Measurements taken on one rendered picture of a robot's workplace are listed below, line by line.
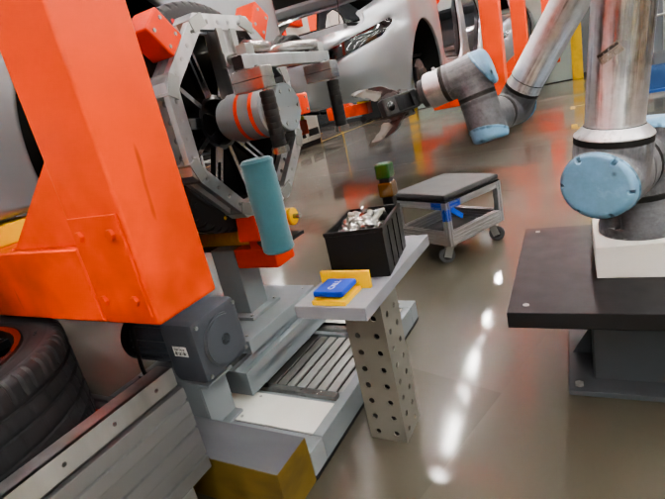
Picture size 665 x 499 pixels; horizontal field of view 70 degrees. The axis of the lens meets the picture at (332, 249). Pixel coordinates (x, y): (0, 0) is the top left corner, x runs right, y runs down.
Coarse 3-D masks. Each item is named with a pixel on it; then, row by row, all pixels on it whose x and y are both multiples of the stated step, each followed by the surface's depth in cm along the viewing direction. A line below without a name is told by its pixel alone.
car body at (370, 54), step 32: (352, 0) 445; (384, 0) 358; (416, 0) 382; (320, 32) 371; (352, 32) 355; (384, 32) 357; (416, 32) 424; (448, 32) 761; (480, 32) 601; (352, 64) 359; (384, 64) 362; (416, 64) 406; (320, 96) 375
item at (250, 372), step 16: (304, 320) 161; (320, 320) 170; (272, 336) 154; (288, 336) 153; (304, 336) 161; (256, 352) 147; (272, 352) 145; (288, 352) 153; (240, 368) 140; (256, 368) 139; (272, 368) 145; (240, 384) 138; (256, 384) 138
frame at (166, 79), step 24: (192, 24) 118; (216, 24) 126; (240, 24) 134; (192, 48) 118; (168, 72) 111; (168, 96) 111; (168, 120) 116; (192, 144) 117; (288, 144) 159; (192, 168) 116; (288, 168) 153; (216, 192) 124; (288, 192) 152; (240, 216) 135
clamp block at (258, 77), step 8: (256, 64) 107; (264, 64) 108; (240, 72) 109; (248, 72) 108; (256, 72) 107; (264, 72) 107; (272, 72) 110; (232, 80) 111; (240, 80) 109; (248, 80) 108; (256, 80) 108; (264, 80) 107; (272, 80) 110; (240, 88) 110; (248, 88) 109; (256, 88) 108
